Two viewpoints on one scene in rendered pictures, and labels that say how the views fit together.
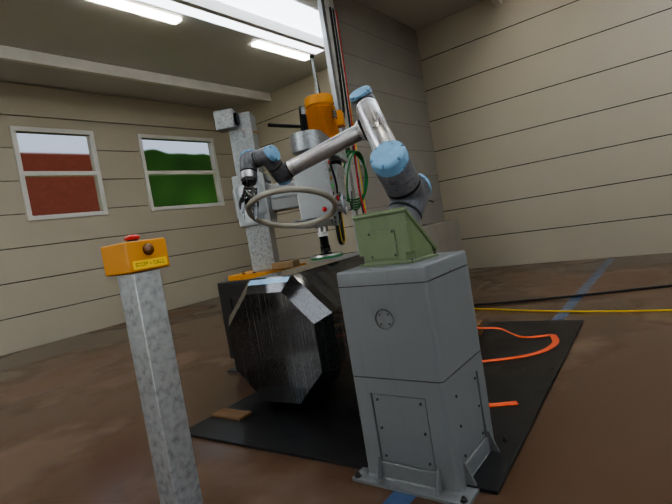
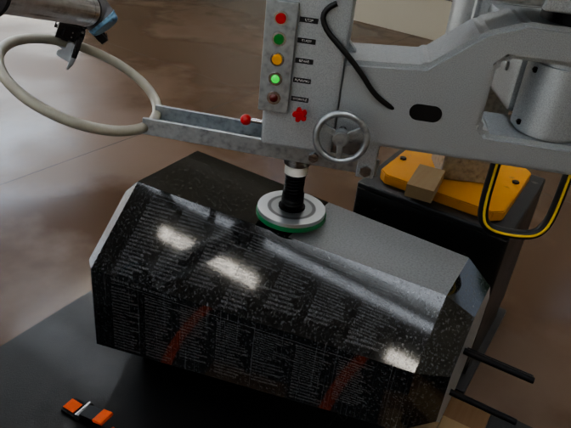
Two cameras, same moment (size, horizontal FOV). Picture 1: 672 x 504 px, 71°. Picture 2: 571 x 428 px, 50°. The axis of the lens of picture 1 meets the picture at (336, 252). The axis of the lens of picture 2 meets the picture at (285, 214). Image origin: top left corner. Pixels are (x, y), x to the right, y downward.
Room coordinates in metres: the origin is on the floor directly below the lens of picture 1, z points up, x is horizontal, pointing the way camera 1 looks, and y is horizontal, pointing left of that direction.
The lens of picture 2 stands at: (2.99, -1.56, 1.80)
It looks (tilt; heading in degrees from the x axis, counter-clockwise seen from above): 31 degrees down; 84
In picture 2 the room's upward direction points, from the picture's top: 7 degrees clockwise
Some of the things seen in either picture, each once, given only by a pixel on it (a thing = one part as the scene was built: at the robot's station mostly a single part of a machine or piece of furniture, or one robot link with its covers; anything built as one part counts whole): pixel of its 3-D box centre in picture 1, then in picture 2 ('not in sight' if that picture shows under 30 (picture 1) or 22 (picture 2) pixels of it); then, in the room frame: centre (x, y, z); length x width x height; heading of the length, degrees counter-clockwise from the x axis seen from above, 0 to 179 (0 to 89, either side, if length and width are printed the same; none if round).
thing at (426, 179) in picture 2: (285, 264); (425, 183); (3.70, 0.41, 0.81); 0.20 x 0.10 x 0.05; 63
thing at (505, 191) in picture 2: (267, 271); (457, 174); (3.88, 0.59, 0.76); 0.49 x 0.49 x 0.05; 55
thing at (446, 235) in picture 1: (424, 257); not in sight; (6.41, -1.18, 0.43); 1.30 x 0.62 x 0.86; 142
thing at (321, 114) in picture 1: (324, 121); not in sight; (3.82, -0.08, 1.88); 0.31 x 0.28 x 0.40; 79
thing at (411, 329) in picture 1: (417, 362); not in sight; (1.91, -0.26, 0.43); 0.50 x 0.50 x 0.85; 52
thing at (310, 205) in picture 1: (318, 190); (336, 72); (3.25, 0.05, 1.30); 0.36 x 0.22 x 0.45; 169
